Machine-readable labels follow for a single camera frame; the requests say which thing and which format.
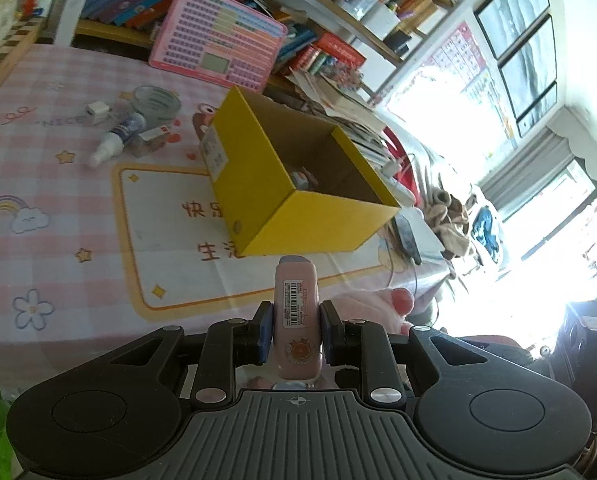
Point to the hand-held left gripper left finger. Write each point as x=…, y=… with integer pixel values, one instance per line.
x=264, y=332

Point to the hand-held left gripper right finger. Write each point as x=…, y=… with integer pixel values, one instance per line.
x=329, y=332

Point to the pink bottle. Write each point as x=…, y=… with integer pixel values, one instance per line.
x=296, y=310

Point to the pink plush paw toy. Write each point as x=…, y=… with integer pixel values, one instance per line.
x=373, y=302

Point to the yellow cardboard box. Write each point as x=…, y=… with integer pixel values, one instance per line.
x=258, y=195

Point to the grey toy truck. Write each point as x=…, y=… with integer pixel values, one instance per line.
x=302, y=178

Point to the small brown box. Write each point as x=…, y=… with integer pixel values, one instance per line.
x=151, y=141

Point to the clear tape roll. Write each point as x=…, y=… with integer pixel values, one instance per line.
x=166, y=105

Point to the small white charger plug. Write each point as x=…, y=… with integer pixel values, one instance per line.
x=97, y=112

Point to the dark phone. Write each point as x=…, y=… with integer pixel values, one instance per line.
x=407, y=240

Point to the blue print cloth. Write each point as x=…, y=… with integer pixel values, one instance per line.
x=488, y=235

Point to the brown cloth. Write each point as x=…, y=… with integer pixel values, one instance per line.
x=448, y=220

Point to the red chair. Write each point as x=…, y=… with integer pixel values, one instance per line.
x=403, y=145

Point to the stack of papers and books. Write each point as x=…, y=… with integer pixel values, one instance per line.
x=338, y=110

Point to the dark framed picture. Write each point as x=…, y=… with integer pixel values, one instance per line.
x=516, y=5
x=526, y=65
x=538, y=107

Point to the pink checked tablecloth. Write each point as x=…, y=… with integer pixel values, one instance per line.
x=53, y=185

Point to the red book box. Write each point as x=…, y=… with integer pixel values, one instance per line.
x=341, y=52

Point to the row of blue books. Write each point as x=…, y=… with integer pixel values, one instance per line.
x=296, y=47

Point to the pink learning tablet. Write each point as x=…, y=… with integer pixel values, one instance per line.
x=213, y=35

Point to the wooden chessboard box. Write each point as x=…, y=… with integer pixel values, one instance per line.
x=3, y=65

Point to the wall poster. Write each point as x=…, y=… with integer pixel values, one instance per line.
x=471, y=80

